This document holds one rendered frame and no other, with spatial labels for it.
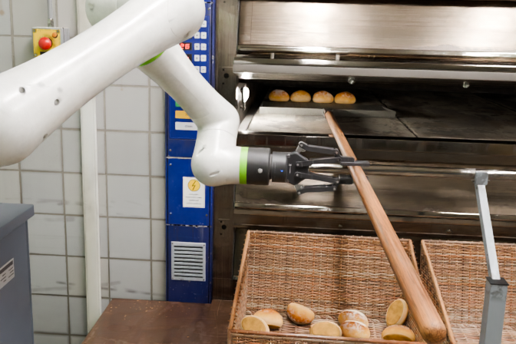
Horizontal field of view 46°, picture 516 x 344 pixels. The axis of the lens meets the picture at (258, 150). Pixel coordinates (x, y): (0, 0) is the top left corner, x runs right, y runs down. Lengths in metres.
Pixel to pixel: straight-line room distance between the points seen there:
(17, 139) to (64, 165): 1.27
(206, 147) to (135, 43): 0.48
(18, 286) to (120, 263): 1.06
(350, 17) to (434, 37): 0.27
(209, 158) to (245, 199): 0.62
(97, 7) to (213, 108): 0.39
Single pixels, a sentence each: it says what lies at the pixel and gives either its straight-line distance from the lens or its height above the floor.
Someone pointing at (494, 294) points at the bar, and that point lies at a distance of 1.59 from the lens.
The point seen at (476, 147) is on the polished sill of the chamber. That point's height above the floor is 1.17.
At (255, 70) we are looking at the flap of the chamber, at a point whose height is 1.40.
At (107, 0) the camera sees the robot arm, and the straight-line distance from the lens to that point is 1.25.
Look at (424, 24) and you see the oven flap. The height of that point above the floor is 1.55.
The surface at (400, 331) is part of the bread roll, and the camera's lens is 1.94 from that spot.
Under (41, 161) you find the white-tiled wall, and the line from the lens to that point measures 2.22.
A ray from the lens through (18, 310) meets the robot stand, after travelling 1.23.
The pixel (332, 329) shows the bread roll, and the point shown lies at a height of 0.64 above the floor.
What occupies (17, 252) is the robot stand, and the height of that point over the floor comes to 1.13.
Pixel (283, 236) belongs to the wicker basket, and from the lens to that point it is 2.07.
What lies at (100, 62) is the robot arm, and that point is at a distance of 1.02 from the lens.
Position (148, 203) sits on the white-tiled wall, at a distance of 2.14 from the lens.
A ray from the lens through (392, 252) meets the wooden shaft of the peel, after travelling 0.96.
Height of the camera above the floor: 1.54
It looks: 12 degrees down
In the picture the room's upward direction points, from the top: 2 degrees clockwise
